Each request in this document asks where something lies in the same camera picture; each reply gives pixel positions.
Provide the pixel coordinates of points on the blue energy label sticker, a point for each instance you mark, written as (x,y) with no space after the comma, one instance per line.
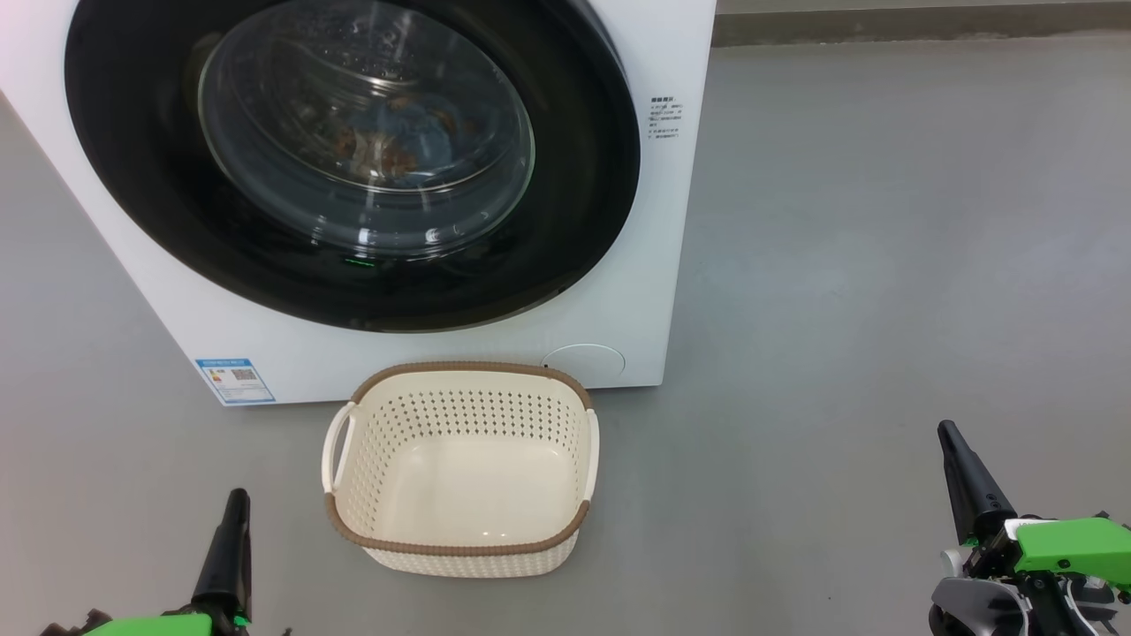
(235,380)

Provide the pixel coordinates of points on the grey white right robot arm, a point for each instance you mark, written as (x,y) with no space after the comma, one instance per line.
(972,609)

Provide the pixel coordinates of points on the dark round washing machine door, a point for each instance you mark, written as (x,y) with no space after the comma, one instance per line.
(132,177)

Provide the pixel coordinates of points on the cream perforated laundry basket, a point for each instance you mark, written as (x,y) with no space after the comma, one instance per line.
(468,495)

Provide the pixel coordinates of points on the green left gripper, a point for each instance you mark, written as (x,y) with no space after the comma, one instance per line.
(159,625)

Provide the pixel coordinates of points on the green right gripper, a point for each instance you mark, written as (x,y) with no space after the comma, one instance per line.
(1069,548)

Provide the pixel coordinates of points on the white front-load washing machine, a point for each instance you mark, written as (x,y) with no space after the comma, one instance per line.
(654,265)

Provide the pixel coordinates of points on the blue patterned garment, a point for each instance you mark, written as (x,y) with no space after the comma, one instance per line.
(424,132)

